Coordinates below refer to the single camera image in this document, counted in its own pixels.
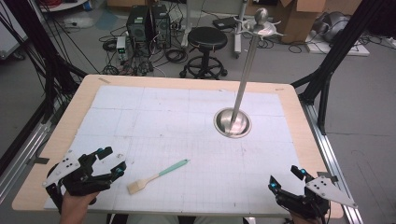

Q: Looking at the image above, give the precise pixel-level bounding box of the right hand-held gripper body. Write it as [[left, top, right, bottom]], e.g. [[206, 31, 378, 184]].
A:
[[275, 175, 359, 222]]

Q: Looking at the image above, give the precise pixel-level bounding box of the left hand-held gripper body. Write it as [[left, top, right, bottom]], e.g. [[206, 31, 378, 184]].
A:
[[42, 151, 111, 214]]

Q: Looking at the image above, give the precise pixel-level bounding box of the green handled pastry brush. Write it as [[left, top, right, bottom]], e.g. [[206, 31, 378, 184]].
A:
[[126, 159, 191, 196]]

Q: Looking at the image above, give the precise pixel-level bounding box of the metal utensil stand with hooks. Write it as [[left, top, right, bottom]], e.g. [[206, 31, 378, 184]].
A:
[[213, 7, 286, 139]]

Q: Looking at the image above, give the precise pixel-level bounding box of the person's right hand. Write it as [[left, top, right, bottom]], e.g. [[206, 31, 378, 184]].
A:
[[290, 214, 323, 224]]

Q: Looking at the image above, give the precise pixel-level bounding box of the person's left hand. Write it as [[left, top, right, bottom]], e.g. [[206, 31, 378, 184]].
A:
[[59, 189, 101, 224]]

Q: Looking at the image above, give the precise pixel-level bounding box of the black tape piece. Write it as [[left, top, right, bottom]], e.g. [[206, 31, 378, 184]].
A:
[[26, 157, 50, 166], [317, 171, 339, 183]]

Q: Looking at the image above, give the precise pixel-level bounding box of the white grid mat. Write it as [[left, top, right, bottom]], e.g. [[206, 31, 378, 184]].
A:
[[44, 85, 307, 217]]

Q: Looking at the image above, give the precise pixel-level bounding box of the white power supply unit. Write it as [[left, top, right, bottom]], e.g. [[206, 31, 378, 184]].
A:
[[116, 35, 128, 62]]

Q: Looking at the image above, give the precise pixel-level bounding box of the white flat board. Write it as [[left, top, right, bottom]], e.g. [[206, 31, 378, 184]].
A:
[[304, 30, 372, 58]]

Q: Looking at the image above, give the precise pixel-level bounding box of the black computer tower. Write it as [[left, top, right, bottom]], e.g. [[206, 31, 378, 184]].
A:
[[150, 4, 173, 49], [126, 5, 154, 49]]

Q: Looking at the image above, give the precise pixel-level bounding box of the white metal desk leg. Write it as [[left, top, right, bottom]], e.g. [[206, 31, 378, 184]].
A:
[[233, 0, 249, 60], [181, 0, 193, 49]]

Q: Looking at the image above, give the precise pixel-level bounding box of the grey bag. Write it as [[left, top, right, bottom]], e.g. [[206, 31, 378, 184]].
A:
[[313, 11, 351, 43]]

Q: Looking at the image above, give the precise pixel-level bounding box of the open cardboard box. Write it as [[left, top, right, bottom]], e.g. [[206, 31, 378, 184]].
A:
[[277, 0, 329, 45]]

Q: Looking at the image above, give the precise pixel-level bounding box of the black round stool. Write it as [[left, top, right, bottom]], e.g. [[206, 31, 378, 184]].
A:
[[179, 26, 229, 80]]

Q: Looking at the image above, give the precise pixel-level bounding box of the black flat device box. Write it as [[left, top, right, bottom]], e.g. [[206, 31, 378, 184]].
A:
[[212, 16, 241, 31]]

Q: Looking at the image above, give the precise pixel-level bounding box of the aluminium rail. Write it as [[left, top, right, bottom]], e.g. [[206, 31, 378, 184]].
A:
[[0, 120, 53, 203], [299, 102, 364, 224]]

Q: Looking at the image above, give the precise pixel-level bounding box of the black metal frame post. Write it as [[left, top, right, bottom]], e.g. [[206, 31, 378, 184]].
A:
[[0, 0, 89, 123], [290, 0, 387, 135]]

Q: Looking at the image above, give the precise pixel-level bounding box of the coiled black cable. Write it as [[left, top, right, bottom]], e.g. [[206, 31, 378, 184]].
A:
[[163, 48, 190, 65]]

